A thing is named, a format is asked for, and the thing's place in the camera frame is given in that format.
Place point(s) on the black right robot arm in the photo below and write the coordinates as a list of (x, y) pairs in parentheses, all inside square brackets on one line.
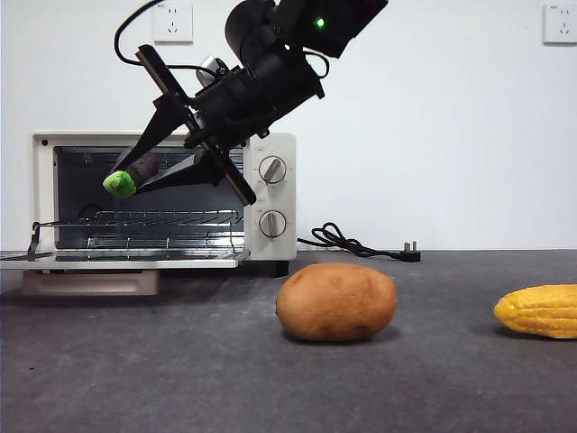
[(293, 81)]

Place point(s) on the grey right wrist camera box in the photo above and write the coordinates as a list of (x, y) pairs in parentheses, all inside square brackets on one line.
[(209, 67)]

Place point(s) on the brown potato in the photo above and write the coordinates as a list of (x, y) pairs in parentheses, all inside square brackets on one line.
[(337, 302)]

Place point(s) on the white toaster oven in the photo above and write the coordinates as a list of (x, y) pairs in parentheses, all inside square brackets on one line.
[(284, 149)]

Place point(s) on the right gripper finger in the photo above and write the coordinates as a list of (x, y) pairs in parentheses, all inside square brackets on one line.
[(167, 126), (189, 173)]

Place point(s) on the white wall socket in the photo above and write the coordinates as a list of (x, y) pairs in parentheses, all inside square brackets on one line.
[(561, 24), (178, 22)]

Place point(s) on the purple eggplant green stem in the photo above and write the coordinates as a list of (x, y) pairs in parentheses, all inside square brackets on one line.
[(121, 182)]

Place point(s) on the beige oven knob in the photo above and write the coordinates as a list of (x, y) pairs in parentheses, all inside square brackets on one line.
[(273, 170), (272, 224)]

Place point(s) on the yellow corn cob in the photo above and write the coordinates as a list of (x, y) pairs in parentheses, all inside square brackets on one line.
[(538, 311)]

